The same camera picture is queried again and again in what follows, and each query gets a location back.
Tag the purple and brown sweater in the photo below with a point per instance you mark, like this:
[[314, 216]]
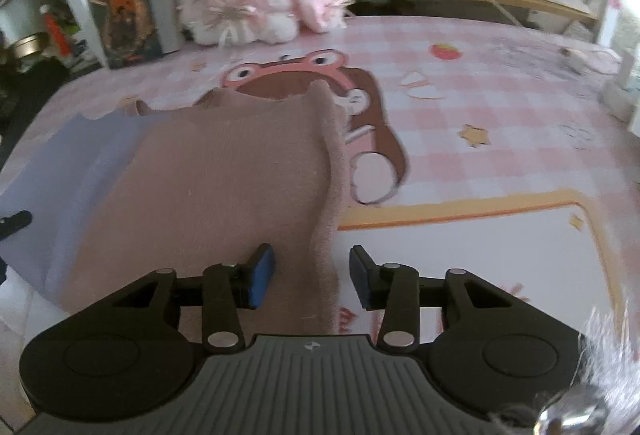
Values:
[[115, 198]]

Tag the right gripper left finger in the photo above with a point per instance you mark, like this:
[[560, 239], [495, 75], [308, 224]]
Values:
[[228, 288]]

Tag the pink checkered cartoon table mat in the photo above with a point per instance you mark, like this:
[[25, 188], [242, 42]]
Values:
[[474, 156]]

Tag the metal bowl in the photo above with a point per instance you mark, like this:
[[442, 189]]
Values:
[[29, 46]]

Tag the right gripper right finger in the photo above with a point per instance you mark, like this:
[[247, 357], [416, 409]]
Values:
[[393, 289]]

